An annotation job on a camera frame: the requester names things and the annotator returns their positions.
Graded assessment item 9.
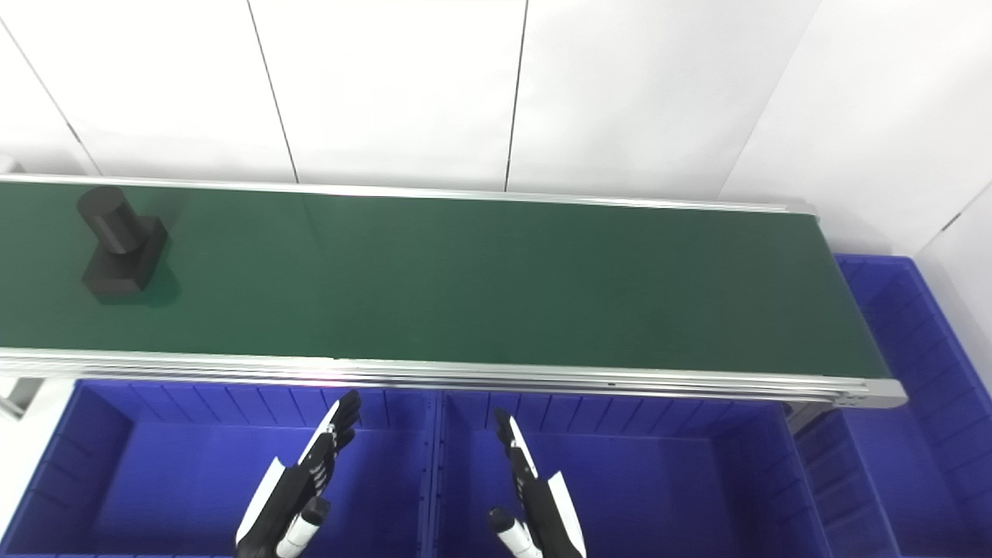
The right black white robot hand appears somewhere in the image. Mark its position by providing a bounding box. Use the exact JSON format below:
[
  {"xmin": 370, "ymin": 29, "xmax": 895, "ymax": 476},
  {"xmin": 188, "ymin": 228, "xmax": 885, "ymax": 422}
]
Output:
[{"xmin": 487, "ymin": 408, "xmax": 588, "ymax": 558}]

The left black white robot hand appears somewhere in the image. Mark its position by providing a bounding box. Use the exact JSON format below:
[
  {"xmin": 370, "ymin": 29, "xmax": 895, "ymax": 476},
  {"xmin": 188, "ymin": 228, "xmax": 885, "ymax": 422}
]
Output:
[{"xmin": 234, "ymin": 390, "xmax": 363, "ymax": 558}]

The blue plastic bin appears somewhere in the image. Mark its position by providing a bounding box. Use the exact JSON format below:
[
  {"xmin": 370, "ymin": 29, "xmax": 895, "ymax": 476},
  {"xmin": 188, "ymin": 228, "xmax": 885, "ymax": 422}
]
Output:
[
  {"xmin": 418, "ymin": 390, "xmax": 835, "ymax": 558},
  {"xmin": 795, "ymin": 254, "xmax": 992, "ymax": 558},
  {"xmin": 0, "ymin": 378, "xmax": 439, "ymax": 558}
]

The aluminium conveyor leg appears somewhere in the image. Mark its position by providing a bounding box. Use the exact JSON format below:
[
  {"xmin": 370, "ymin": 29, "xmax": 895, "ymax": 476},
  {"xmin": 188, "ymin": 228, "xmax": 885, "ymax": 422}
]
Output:
[
  {"xmin": 0, "ymin": 377, "xmax": 44, "ymax": 421},
  {"xmin": 784, "ymin": 401, "xmax": 835, "ymax": 435}
]

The green conveyor belt aluminium frame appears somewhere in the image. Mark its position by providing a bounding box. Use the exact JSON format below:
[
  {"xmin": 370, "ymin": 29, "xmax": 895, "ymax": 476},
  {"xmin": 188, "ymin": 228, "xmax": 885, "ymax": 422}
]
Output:
[{"xmin": 0, "ymin": 174, "xmax": 908, "ymax": 408}]

